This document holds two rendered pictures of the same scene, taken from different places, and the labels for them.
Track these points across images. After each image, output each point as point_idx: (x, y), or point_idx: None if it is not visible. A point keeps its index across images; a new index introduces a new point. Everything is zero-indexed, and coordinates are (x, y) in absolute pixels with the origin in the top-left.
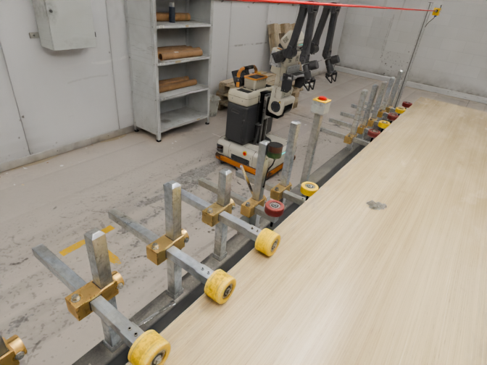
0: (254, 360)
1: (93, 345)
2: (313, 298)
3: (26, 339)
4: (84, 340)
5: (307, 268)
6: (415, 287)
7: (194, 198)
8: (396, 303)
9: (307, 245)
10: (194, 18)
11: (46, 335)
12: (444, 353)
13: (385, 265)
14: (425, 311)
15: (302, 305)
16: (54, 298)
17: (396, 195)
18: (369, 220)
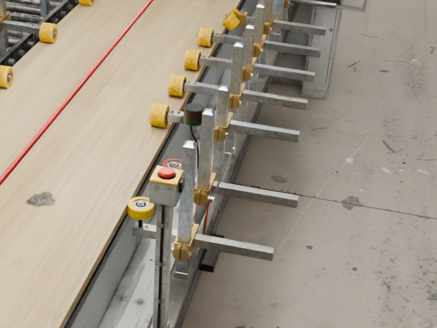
0: (136, 77)
1: (335, 301)
2: (108, 105)
3: (403, 286)
4: (349, 302)
5: (117, 121)
6: (18, 127)
7: (253, 125)
8: (40, 115)
9: (122, 136)
10: None
11: (391, 294)
12: (12, 99)
13: (43, 138)
14: (15, 115)
15: (115, 101)
16: (436, 325)
17: (3, 227)
18: (54, 177)
